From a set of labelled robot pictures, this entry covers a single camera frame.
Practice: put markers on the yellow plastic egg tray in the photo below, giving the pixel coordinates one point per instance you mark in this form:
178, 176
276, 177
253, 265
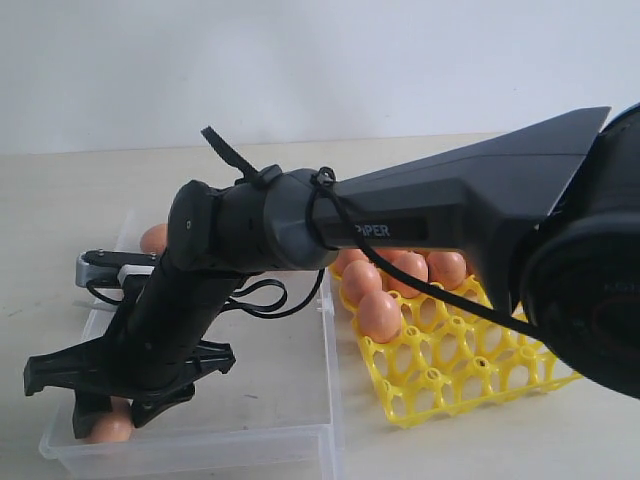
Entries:
445, 361

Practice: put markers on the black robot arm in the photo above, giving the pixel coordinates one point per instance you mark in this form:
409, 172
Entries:
536, 230

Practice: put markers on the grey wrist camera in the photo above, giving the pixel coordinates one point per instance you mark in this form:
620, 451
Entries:
101, 267

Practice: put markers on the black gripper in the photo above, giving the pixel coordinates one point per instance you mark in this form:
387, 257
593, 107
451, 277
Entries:
153, 350

